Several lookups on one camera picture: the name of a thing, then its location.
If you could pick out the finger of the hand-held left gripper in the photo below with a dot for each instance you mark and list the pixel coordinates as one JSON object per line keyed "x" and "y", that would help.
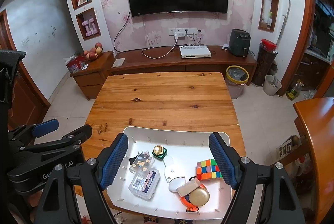
{"x": 75, "y": 138}
{"x": 45, "y": 128}

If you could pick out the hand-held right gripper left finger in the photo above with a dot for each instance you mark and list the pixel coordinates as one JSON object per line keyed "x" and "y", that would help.
{"x": 114, "y": 161}

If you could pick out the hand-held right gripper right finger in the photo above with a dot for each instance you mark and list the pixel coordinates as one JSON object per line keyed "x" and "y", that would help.
{"x": 221, "y": 158}

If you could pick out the colourful puzzle cube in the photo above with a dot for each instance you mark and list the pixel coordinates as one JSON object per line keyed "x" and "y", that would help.
{"x": 207, "y": 169}

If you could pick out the small clear case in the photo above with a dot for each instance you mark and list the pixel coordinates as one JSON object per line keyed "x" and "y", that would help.
{"x": 141, "y": 164}

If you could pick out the white plastic tray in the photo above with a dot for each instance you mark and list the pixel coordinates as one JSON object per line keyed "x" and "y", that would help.
{"x": 188, "y": 150}

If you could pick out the clear plastic box with label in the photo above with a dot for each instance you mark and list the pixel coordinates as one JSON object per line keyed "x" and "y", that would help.
{"x": 143, "y": 183}

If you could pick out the beige rectangular box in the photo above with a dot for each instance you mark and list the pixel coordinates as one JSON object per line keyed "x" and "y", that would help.
{"x": 188, "y": 187}

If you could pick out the gold round compact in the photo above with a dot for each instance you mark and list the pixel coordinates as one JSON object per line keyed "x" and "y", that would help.
{"x": 198, "y": 196}

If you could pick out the green bottle with gold cap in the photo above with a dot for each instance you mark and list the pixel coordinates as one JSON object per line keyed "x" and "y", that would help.
{"x": 159, "y": 152}

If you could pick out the white earbuds case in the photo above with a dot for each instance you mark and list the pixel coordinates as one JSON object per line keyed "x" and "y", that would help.
{"x": 176, "y": 183}

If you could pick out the orange round tape reel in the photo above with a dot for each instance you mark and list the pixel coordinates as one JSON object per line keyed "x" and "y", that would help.
{"x": 184, "y": 200}

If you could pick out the brown wooden door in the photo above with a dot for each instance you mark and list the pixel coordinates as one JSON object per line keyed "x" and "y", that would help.
{"x": 26, "y": 98}

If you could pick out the wooden side cabinet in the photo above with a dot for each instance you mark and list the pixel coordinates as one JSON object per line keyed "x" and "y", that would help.
{"x": 91, "y": 77}

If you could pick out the printed cardboard box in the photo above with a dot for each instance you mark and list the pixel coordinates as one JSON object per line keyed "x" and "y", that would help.
{"x": 285, "y": 148}

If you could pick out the red tissue box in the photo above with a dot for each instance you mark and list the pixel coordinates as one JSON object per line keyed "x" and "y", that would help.
{"x": 75, "y": 65}

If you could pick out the yellow-rimmed trash bin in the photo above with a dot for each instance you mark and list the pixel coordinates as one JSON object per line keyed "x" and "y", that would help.
{"x": 236, "y": 88}

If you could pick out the small white card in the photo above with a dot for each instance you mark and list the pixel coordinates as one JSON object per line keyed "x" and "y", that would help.
{"x": 85, "y": 66}

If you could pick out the white bucket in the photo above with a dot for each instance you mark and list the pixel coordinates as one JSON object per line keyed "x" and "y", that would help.
{"x": 271, "y": 89}

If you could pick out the white paper sheet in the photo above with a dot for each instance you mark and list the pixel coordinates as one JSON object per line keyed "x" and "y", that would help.
{"x": 118, "y": 62}

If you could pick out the yellow oil bottle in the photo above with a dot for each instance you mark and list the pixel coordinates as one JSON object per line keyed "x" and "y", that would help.
{"x": 293, "y": 93}

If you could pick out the tall dark jar red lid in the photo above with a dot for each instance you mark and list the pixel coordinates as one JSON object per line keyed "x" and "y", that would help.
{"x": 263, "y": 67}

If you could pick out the pink dumbbell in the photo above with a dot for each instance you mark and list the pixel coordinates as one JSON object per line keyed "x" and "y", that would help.
{"x": 87, "y": 28}
{"x": 93, "y": 25}

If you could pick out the white set-top box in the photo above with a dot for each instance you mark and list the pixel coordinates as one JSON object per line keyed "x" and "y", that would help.
{"x": 195, "y": 52}

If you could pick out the long wooden television cabinet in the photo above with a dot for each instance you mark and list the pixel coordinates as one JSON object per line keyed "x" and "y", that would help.
{"x": 167, "y": 62}

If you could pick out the small white ornament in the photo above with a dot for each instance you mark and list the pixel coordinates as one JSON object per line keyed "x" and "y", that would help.
{"x": 225, "y": 47}

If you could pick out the dark green air fryer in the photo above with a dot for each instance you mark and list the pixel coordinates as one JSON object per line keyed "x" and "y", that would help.
{"x": 238, "y": 43}

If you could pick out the small bottle in niche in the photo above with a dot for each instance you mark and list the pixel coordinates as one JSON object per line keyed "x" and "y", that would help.
{"x": 269, "y": 21}

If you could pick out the long wooden stick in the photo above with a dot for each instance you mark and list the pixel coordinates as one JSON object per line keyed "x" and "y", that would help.
{"x": 283, "y": 24}

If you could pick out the kitchen shelf with appliances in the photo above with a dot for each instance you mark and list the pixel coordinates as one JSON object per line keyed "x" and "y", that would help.
{"x": 323, "y": 38}

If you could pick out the white light switch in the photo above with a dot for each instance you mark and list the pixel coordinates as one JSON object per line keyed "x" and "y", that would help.
{"x": 25, "y": 40}

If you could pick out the white wall socket strip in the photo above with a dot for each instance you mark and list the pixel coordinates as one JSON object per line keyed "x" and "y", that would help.
{"x": 172, "y": 30}

